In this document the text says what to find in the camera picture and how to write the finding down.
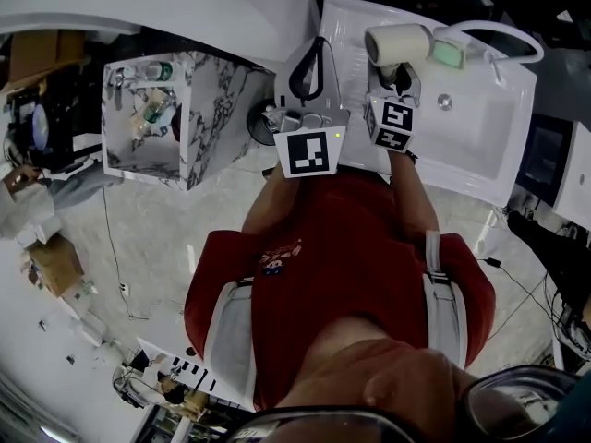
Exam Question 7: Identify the black round stool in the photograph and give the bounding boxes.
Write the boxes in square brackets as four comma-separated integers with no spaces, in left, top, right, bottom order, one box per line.
[246,99,283,147]

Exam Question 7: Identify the white backpack strap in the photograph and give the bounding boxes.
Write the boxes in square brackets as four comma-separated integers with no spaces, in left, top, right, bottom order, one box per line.
[201,278,256,410]
[421,230,468,369]

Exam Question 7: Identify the brown cardboard box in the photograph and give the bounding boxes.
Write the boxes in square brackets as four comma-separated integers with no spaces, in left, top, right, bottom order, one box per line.
[23,232,87,299]
[6,29,88,90]

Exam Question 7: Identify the dark glass door cabinet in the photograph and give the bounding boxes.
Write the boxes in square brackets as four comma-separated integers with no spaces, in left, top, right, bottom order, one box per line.
[515,113,578,208]

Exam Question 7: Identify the black floor cable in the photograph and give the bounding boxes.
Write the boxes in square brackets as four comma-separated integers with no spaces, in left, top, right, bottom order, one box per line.
[100,186,151,322]

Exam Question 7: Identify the white sink counter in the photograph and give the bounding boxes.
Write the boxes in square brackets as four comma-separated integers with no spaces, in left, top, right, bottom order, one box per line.
[318,0,539,209]

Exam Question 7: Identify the person's right forearm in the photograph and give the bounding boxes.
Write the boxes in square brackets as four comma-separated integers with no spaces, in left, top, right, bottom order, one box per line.
[386,148,440,242]

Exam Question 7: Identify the black eyeglasses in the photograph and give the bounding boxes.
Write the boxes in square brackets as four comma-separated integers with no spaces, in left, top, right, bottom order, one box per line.
[237,365,591,443]

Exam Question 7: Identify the marble pattern cabinet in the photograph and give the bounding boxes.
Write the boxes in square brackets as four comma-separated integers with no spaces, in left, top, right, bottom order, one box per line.
[101,50,274,192]

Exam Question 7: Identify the black equipment rack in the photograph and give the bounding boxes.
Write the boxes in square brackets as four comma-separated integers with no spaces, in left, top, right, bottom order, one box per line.
[3,62,104,174]

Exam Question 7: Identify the green label plastic bottle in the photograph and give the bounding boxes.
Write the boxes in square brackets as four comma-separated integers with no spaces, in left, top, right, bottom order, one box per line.
[132,88,177,138]
[143,60,180,83]

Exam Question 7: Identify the white board with black marks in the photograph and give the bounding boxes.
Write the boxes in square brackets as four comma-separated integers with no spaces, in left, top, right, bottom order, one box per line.
[136,336,256,411]

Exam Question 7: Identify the white appliance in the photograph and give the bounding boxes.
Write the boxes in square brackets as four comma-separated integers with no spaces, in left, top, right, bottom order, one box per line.
[550,121,591,220]

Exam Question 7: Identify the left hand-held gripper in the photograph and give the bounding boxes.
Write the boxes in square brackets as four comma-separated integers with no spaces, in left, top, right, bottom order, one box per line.
[271,37,352,179]

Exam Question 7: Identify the white curved faucet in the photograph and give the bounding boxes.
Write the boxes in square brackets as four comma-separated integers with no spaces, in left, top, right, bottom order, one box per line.
[433,19,546,83]

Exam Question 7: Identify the person's red shirt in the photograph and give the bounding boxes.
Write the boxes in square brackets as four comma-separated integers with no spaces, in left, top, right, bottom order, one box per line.
[184,163,498,413]

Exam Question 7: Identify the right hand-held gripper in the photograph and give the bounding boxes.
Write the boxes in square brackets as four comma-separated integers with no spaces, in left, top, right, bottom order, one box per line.
[364,65,424,154]

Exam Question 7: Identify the person's left forearm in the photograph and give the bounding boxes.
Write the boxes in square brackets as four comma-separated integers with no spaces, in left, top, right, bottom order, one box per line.
[241,162,296,235]

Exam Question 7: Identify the black cable with adapter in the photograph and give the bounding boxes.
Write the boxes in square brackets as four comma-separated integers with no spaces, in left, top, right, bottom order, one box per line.
[476,256,562,327]

